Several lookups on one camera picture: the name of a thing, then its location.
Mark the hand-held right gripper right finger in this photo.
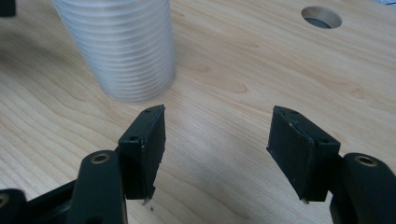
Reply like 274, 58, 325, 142
266, 105, 342, 203

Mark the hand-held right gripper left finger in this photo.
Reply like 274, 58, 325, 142
117, 105, 166, 205

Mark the stack of clear plastic cups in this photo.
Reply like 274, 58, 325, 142
50, 0, 177, 104

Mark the round grey table grommet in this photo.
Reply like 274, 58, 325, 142
301, 5, 343, 30

